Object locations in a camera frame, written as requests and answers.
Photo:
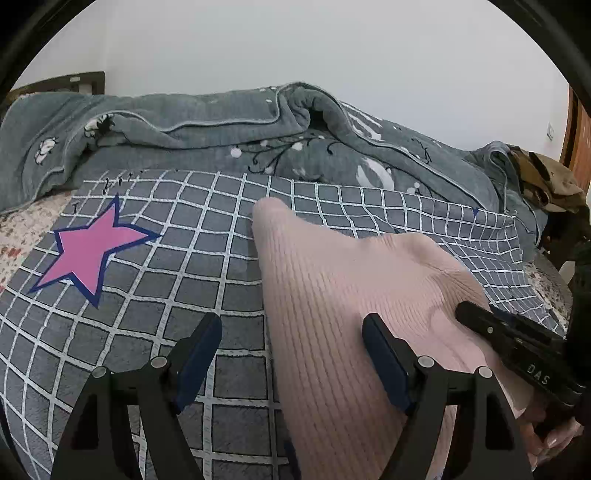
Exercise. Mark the floral bed sheet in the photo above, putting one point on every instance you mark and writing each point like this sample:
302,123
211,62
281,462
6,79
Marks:
23,229

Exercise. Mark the person's right hand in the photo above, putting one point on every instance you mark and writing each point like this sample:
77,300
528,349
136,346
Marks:
541,450

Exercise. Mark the dark wooden headboard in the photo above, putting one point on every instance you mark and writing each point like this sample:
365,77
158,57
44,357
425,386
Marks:
90,83

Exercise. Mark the grey-green fleece blanket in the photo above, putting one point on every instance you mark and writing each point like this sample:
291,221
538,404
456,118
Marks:
295,131

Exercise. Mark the brown clothes pile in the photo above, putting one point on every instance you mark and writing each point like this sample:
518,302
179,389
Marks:
547,183

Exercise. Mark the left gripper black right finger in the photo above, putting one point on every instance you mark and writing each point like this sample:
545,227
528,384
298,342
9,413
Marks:
486,442

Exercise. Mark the pink knit sweater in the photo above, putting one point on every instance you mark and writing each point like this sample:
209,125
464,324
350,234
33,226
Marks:
318,285

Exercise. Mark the grey checked quilt with stars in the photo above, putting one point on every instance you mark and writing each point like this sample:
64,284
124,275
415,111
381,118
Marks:
201,258

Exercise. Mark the dark chair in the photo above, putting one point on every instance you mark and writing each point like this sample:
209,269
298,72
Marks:
566,237

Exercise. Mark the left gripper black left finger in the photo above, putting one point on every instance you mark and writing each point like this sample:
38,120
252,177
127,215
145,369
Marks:
97,441

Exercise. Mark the white wall switch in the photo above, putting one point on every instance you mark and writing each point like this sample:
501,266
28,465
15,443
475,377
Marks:
550,132

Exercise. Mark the wooden door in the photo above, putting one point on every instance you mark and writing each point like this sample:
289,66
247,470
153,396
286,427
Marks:
576,149

